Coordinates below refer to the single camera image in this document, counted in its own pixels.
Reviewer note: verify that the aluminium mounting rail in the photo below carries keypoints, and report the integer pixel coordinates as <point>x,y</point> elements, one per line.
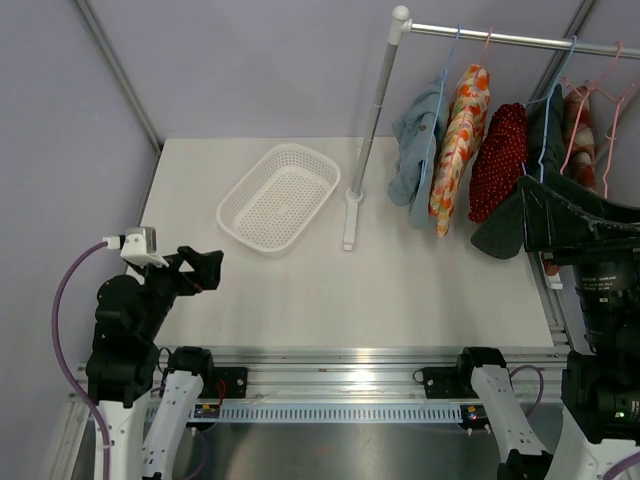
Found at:
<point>334,375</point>

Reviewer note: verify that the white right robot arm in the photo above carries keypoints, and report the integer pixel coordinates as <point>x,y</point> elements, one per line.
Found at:
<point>599,390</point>

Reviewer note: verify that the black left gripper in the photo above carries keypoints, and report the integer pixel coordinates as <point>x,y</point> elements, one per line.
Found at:
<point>205,273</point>

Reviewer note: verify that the white slotted cable duct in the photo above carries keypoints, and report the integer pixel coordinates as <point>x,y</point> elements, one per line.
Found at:
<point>386,413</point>

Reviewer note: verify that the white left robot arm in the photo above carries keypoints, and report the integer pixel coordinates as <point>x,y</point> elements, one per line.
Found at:
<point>120,371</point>

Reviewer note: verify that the orange floral skirt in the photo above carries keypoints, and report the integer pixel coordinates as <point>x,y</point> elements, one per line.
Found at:
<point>468,113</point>

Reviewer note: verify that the dark dotted skirt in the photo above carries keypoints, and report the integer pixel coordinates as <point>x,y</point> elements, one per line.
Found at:
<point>501,235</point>

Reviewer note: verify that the grey metal clothes rack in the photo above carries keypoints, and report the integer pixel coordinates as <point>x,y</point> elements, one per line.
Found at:
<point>401,25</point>

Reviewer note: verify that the red plaid skirt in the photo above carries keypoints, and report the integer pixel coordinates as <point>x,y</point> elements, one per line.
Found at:
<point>580,140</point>

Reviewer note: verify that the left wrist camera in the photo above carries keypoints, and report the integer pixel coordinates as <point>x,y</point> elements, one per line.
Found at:
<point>138,246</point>

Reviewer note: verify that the red polka dot skirt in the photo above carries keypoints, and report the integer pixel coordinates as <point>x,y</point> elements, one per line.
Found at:
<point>501,160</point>

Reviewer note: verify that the white perforated plastic basket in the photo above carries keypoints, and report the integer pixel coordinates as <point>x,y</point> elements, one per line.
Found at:
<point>272,205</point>

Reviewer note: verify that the light blue denim skirt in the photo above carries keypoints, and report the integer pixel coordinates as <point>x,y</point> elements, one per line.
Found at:
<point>412,132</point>

